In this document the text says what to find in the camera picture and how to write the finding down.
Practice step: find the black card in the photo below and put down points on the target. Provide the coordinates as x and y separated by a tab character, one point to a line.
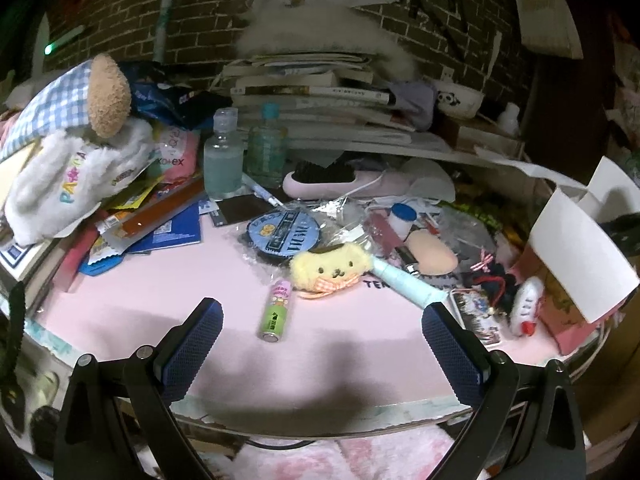
237	210

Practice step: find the blue snack bag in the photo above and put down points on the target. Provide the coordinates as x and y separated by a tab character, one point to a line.
170	97

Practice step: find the dark hair bow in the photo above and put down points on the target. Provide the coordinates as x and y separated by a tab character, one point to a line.
500	285

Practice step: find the pink hairbrush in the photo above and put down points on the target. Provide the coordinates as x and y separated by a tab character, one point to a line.
345	185

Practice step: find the yellow dog plush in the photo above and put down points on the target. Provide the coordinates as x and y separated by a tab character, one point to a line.
325	267

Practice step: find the white flat board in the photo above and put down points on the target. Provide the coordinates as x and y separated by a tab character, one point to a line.
450	157

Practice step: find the brown cardboard box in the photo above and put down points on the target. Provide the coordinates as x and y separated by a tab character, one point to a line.
475	132

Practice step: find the stack of books and magazines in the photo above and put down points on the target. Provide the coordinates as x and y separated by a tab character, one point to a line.
325	110

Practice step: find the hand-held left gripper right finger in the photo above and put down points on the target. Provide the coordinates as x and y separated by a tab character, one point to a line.
450	355

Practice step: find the blue zigzag-edged sachet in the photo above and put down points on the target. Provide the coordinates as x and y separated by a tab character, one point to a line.
100	262

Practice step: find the small white bottle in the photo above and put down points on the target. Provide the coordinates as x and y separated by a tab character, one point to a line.
507	117

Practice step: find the white barcode sachet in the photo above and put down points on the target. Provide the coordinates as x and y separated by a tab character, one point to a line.
112	230

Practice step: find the clear plastic wrapper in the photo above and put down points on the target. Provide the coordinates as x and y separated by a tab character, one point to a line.
345	217
460	225

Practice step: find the plush bear with checkered hood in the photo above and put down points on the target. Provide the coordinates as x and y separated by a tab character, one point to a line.
107	95

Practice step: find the clear flip-cap bottle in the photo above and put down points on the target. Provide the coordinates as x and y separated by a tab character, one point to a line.
222	160

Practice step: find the yellow snack packet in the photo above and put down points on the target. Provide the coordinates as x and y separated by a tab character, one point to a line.
130	197

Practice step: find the panda print bowl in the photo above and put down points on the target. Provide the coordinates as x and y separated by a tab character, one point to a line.
457	100

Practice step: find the white cardboard box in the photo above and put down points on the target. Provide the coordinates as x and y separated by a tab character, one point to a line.
575	255

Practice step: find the white pen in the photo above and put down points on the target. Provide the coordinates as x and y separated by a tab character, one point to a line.
262	192

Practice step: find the canvas tote bag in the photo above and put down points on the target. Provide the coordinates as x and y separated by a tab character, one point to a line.
545	15

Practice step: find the pink rectangular cosmetic box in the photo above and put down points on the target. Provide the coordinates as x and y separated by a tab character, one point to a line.
382	232

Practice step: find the purple cloth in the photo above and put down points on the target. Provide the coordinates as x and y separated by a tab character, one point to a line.
412	102

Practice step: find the white fluffy fur item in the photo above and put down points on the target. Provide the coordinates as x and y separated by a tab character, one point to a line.
320	30

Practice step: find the peach makeup sponge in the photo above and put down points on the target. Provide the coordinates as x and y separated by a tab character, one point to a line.
432	255

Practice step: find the pink printed desk mat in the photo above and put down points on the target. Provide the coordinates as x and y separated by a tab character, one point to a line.
200	280

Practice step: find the white fluffy lettered pouch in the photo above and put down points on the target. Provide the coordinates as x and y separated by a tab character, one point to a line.
60	195

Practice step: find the teal pole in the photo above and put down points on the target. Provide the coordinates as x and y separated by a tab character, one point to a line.
165	10

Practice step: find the pink tissue packet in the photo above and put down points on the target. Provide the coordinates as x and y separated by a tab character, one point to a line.
175	155

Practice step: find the small white jar blue lid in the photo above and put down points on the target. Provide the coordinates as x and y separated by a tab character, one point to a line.
402	220

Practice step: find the white covered book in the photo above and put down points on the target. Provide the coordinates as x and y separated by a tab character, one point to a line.
20	260

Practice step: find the pink book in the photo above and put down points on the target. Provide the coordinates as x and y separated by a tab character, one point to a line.
75	260

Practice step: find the white paper strip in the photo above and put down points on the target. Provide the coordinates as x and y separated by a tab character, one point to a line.
496	52

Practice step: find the blue booklet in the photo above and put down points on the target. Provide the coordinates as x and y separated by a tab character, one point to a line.
175	232

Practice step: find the pink fluffy rug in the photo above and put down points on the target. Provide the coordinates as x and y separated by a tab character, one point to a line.
350	455

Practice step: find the light blue tube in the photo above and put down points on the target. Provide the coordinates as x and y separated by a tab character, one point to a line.
405	280

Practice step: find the brown ruler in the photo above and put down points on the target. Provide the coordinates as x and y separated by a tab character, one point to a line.
160	210

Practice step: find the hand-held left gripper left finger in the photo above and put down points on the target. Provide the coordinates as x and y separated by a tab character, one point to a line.
195	345

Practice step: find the white device with green light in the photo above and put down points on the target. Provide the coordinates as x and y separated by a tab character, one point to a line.
50	47

